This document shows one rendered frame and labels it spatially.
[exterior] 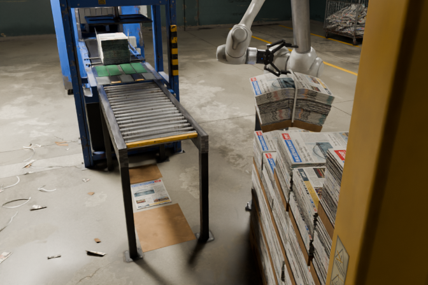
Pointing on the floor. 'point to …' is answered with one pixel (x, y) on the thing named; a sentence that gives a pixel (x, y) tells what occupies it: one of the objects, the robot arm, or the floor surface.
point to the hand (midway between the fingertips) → (293, 59)
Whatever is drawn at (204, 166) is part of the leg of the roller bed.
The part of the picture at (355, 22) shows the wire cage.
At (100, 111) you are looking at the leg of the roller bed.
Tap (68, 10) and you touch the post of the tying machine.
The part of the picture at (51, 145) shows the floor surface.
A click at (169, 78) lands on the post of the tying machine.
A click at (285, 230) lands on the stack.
